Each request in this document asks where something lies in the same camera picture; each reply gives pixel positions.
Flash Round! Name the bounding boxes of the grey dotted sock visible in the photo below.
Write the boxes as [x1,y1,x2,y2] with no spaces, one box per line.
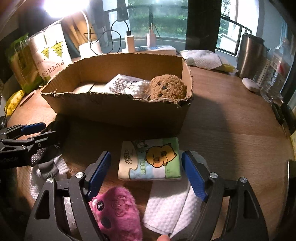
[31,145,60,179]

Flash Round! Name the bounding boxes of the pink plush monster toy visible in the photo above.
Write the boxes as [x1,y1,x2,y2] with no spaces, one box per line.
[89,186,142,240]

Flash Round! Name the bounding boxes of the white paper towel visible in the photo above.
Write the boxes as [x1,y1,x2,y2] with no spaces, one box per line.
[142,168,202,240]
[29,155,69,200]

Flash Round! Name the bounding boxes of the cartoon tissue pack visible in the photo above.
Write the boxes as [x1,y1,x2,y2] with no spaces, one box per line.
[118,137,181,181]

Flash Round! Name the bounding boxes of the clear zip bag with print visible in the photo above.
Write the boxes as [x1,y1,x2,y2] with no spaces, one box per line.
[103,74,149,94]

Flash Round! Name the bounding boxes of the brown plush bear toy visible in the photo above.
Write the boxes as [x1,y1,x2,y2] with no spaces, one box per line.
[149,74,187,102]

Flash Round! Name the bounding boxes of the small yellow packet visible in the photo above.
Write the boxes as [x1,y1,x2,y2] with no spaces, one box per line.
[4,90,25,116]

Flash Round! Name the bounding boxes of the green yellow snack bag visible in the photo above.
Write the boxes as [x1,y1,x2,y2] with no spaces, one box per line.
[5,33,49,94]

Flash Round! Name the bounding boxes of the open cardboard box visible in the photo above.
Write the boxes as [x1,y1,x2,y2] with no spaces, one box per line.
[41,53,193,135]

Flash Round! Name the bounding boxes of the white paper cup bag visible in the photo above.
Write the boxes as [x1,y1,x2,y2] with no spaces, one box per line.
[28,21,72,82]

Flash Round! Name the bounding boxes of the white earbuds case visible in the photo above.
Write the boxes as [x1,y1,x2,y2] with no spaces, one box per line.
[242,77,260,93]

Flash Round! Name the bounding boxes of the brown curtain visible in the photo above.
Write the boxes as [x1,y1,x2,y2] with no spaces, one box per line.
[61,11,97,49]

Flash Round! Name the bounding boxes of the folded white napkins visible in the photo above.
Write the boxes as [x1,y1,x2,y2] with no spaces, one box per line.
[180,50,238,73]

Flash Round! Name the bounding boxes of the white desk lamp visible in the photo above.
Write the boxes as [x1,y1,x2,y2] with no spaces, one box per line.
[41,0,103,60]

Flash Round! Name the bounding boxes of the clear water bottle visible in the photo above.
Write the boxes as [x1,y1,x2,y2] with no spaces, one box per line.
[253,37,292,103]

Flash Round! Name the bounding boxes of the stainless steel tumbler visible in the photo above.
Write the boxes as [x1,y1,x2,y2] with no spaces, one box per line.
[236,33,267,79]

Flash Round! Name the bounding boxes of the white power strip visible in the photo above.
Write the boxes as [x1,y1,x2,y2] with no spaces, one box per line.
[135,45,177,55]

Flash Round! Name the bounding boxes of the dark hanging clothes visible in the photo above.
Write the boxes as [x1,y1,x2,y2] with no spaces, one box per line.
[116,0,129,22]

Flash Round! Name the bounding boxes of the white charger with black cable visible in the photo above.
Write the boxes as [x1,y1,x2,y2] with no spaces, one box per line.
[83,19,136,54]

